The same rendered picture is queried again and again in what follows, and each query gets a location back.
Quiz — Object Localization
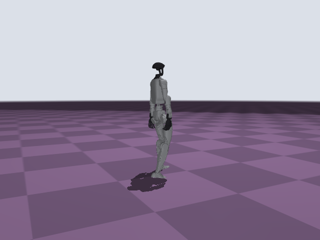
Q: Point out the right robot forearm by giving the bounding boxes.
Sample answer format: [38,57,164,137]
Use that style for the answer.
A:
[164,96,172,118]

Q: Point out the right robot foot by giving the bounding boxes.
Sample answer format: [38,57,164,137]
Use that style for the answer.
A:
[151,172,166,179]

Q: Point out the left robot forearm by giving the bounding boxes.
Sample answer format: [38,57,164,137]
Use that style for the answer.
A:
[149,100,156,117]

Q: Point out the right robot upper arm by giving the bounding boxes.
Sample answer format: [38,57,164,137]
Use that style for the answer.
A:
[159,79,169,102]

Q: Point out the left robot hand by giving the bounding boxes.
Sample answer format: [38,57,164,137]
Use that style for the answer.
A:
[148,113,155,129]

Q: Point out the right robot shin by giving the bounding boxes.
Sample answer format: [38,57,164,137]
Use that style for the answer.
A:
[155,143,169,174]

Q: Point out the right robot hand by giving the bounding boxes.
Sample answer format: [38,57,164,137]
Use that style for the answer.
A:
[163,113,172,131]

